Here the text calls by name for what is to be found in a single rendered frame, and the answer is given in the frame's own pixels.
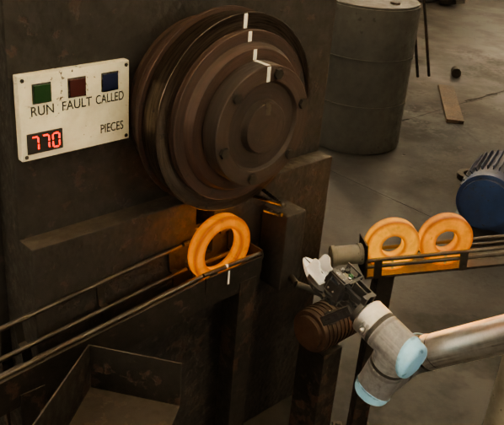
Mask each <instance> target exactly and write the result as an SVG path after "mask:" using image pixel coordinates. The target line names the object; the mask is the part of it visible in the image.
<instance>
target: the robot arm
mask: <svg viewBox="0 0 504 425"><path fill-rule="evenodd" d="M303 268H304V271H305V274H306V276H307V279H308V283H309V285H310V287H311V288H312V289H313V291H314V292H315V293H316V294H317V295H319V296H320V297H321V299H323V300H325V301H326V302H327V303H329V304H331V305H334V306H337V307H338V308H340V307H342V306H345V305H347V306H345V307H343V308H340V309H337V310H328V311H327V312H326V313H324V315H322V316H321V317H320V319H321V322H322V324H323V326H326V325H334V324H335V323H337V322H339V320H343V319H345V318H347V317H350V320H351V321H352V322H353V325H352V326H353V329H354V330H355V331H356V332H357V333H358V334H359V335H360V336H361V337H362V338H363V339H364V340H365V342H366V343H367V344H368V345H369V346H370V347H371V348H372V349H373V353H372V354H371V356H370V358H369V359H368V361H367V362H366V364H365V366H364V367H363V369H362V371H361V373H360V374H359V375H358V376H357V379H356V382H355V389H356V392H357V394H358V395H359V396H360V397H361V399H363V400H364V401H365V402H366V403H367V404H369V405H372V406H383V405H385V404H386V403H387V402H388V401H389V400H390V397H391V395H392V394H393V393H394V392H395V391H396V390H398V389H399V388H401V387H402V386H403V385H405V384H406V383H407V382H409V381H410V380H411V379H413V378H414V377H415V376H417V375H418V374H421V373H425V372H429V371H432V370H437V369H439V368H444V367H448V366H452V365H456V364H461V363H467V362H472V361H476V360H480V359H484V358H491V357H495V356H500V355H503V354H504V314H503V315H498V316H494V317H490V318H487V319H483V320H478V321H475V322H471V323H468V324H464V325H459V326H455V327H452V328H448V329H445V330H442V331H436V332H433V333H429V334H422V333H418V332H416V333H412V332H411V331H410V330H409V329H408V328H407V327H406V326H405V325H404V324H403V323H402V322H401V321H400V320H398V319H397V318H396V317H395V316H394V315H393V313H392V312H391V311H390V310H389V309H388V308H387V307H386V306H384V305H383V304H382V303H381V302H380V301H374V299H375V298H376V296H377V295H376V294H375V293H374V292H373V291H372V290H371V289H370V288H369V287H368V286H367V285H366V284H365V283H364V282H363V281H362V279H363V277H364V276H363V275H362V274H361V273H360V272H359V271H358V270H357V269H356V268H355V267H354V266H353V265H352V264H351V263H350V262H348V264H347V266H346V269H345V268H341V269H338V268H335V269H333V268H332V267H331V265H330V257H329V256H328V255H323V256H322V257H321V258H320V259H319V260H318V259H316V258H315V259H310V258H308V257H304V258H303ZM351 268H353V269H354V270H355V271H356V272H357V273H358V275H357V277H355V276H354V275H353V274H352V273H351Z"/></svg>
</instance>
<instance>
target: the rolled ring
mask: <svg viewBox="0 0 504 425"><path fill-rule="evenodd" d="M224 229H232V231H233V245H232V248H231V250H230V251H229V253H228V255H227V256H226V257H225V258H224V259H223V260H222V261H221V262H220V263H218V264H216V265H215V266H206V263H205V254H206V248H207V246H208V245H209V243H210V241H211V240H212V238H213V237H214V236H215V235H216V234H217V233H219V232H220V231H222V230H224ZM249 242H250V232H249V227H248V225H247V224H246V222H245V221H244V220H243V219H242V218H239V217H238V216H236V215H234V214H232V213H230V212H221V213H218V214H216V215H213V216H211V217H210V218H209V219H207V220H206V221H205V222H204V223H203V224H202V225H201V226H200V227H199V228H198V230H197V231H196V232H195V234H194V235H193V237H192V239H191V242H190V245H189V249H188V256H187V258H188V264H189V267H190V269H191V271H192V272H193V273H194V274H195V275H196V276H199V275H201V274H202V273H205V272H209V271H210V270H213V269H215V268H218V267H220V266H223V265H225V264H228V263H230V262H232V261H236V260H238V259H240V258H243V257H245V256H246V254H247V252H248V249H249Z"/></svg>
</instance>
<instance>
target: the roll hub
mask: <svg viewBox="0 0 504 425"><path fill-rule="evenodd" d="M258 61H261V62H264V63H267V64H269V65H270V66H266V65H264V64H261V63H258V62H255V61H252V62H247V63H245V64H244V65H242V66H240V67H238V68H236V69H235V70H234V71H232V72H231V73H230V74H229V75H228V76H227V77H226V78H225V79H224V80H223V82H222V83H221V84H220V85H219V87H218V88H217V90H216V92H215V94H214V95H213V96H212V99H211V101H210V104H209V106H208V108H207V110H206V115H205V119H204V123H203V129H202V143H203V149H204V153H205V156H206V160H207V162H208V163H209V165H210V166H211V167H212V169H213V170H214V171H215V172H216V173H218V174H219V175H220V176H222V177H224V178H226V179H228V180H230V181H232V182H233V183H235V184H238V185H241V186H254V185H258V184H260V183H263V182H265V181H267V180H269V179H270V178H271V177H273V176H274V175H276V174H277V173H278V172H279V171H280V170H281V169H282V168H283V167H284V166H285V165H286V164H287V162H288V161H289V160H290V159H287V158H286V155H285V154H286V152H287V150H288V149H293V151H294V153H295V151H296V149H297V147H298V144H299V143H300V140H301V138H302V135H303V131H304V128H305V124H306V119H307V109H308V106H307V107H306V108H305V109H300V107H299V105H298V104H299V102H300V100H301V99H307V97H306V93H305V89H304V87H303V83H302V81H301V80H300V78H299V77H298V75H297V74H296V73H295V72H294V71H292V70H291V69H289V68H288V67H284V66H282V65H279V64H276V63H274V62H270V61H266V60H258ZM268 67H271V79H270V82H268V83H267V82H266V79H267V68H268ZM278 68H281V69H282V70H283V72H284V74H283V76H282V79H275V76H274V73H275V71H276V70H277V69H278ZM236 93H241V94H242V96H243V100H242V102H241V104H237V105H236V104H234V102H233V97H234V94H236ZM224 148H227V149H228V151H229V152H230V154H229V155H228V158H227V159H221V157H220V155H219V154H220V152H221V150H222V149H224ZM252 174H255V175H256V177H257V181H256V182H255V184H253V185H250V184H249V182H248V181H247V179H248V178H249V176H250V175H252Z"/></svg>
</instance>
